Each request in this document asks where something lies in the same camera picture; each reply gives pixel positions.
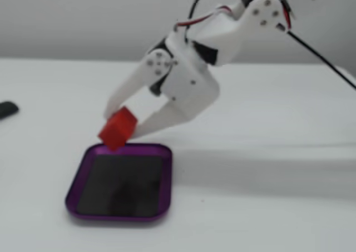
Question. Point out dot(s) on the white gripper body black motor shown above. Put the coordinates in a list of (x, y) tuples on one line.
[(187, 88)]

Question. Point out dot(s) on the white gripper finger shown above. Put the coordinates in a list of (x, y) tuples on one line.
[(164, 118), (139, 79)]

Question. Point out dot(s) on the red perforated rectangular block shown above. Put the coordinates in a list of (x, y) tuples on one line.
[(118, 129)]

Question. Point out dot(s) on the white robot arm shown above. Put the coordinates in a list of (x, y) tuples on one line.
[(222, 32)]

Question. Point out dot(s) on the purple metal tray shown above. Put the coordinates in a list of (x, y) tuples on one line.
[(167, 168)]

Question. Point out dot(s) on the black rectangular tray mat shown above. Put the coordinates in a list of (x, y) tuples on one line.
[(119, 188)]

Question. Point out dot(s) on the black rounded flat object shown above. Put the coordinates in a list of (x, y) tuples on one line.
[(7, 108)]

